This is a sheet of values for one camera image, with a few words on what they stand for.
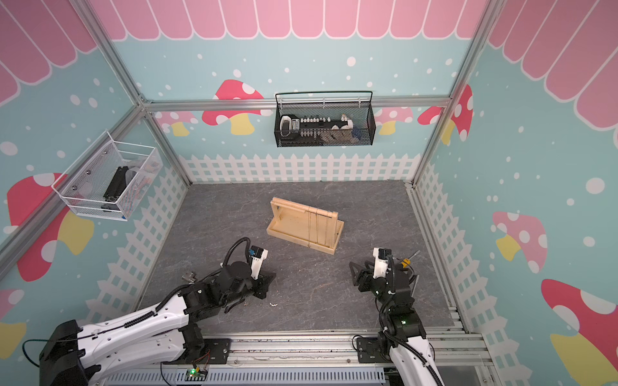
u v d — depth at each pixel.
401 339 0.55
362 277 0.70
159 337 0.59
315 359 0.74
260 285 0.67
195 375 0.73
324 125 0.88
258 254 0.69
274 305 0.83
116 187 0.70
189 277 0.89
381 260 0.70
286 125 0.90
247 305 0.83
